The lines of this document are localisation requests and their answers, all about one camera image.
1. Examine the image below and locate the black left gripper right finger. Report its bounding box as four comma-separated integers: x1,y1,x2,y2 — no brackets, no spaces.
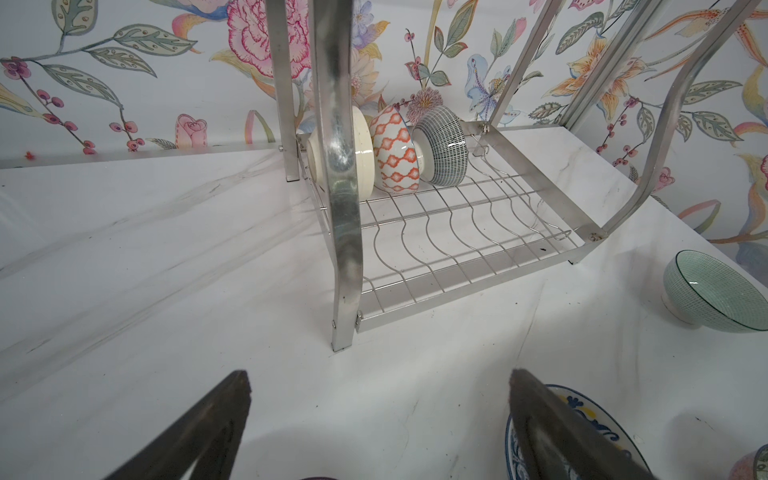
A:
509,369,654,479

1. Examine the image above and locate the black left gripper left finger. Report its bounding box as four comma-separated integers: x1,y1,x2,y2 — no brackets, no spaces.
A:
108,370,251,479

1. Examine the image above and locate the blue yellow patterned bowl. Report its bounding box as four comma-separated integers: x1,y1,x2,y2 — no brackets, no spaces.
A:
505,384,651,480

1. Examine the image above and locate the pale green bowl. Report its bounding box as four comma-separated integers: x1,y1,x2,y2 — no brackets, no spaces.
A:
662,250,767,333

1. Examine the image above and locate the stainless steel dish rack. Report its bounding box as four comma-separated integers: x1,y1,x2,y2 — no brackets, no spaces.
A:
263,0,763,354

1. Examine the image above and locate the dark petal pattern bowl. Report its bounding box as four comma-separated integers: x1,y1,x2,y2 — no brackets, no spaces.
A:
413,106,469,187

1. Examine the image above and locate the blue geometric red bowl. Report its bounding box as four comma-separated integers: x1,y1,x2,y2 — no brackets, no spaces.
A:
369,106,423,195

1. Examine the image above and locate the cream white bowl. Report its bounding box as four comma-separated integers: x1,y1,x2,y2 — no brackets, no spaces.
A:
307,106,376,201

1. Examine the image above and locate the black white floral bowl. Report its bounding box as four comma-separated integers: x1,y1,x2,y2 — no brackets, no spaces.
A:
727,444,768,480

